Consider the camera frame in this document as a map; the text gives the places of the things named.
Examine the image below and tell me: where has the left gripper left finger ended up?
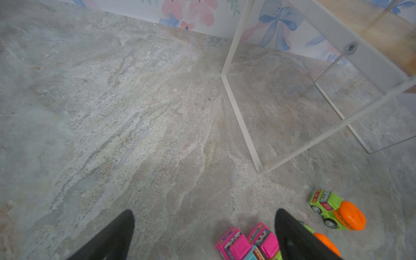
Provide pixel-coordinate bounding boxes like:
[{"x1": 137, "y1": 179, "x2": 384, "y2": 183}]
[{"x1": 69, "y1": 209, "x2": 135, "y2": 260}]

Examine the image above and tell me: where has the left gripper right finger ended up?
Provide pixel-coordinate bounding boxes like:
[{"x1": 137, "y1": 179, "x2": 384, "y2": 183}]
[{"x1": 274, "y1": 209, "x2": 341, "y2": 260}]

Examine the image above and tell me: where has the pink green toy car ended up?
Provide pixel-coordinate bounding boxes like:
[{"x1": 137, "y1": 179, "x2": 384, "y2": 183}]
[{"x1": 246, "y1": 222, "x2": 283, "y2": 260}]

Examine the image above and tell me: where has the green orange mixer toy truck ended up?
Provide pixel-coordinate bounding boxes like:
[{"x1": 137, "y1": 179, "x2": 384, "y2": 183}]
[{"x1": 299, "y1": 221, "x2": 341, "y2": 257}]

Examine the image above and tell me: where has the green orange toy truck right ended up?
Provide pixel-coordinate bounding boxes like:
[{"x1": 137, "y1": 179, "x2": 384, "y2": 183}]
[{"x1": 309, "y1": 189, "x2": 367, "y2": 231}]

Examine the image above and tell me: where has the pink toy car leftmost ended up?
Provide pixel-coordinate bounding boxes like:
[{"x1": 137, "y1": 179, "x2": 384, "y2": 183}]
[{"x1": 216, "y1": 226, "x2": 251, "y2": 260}]

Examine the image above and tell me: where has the wooden two-tier shelf white frame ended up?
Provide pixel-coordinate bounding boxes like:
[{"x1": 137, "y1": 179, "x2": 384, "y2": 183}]
[{"x1": 220, "y1": 0, "x2": 416, "y2": 174}]

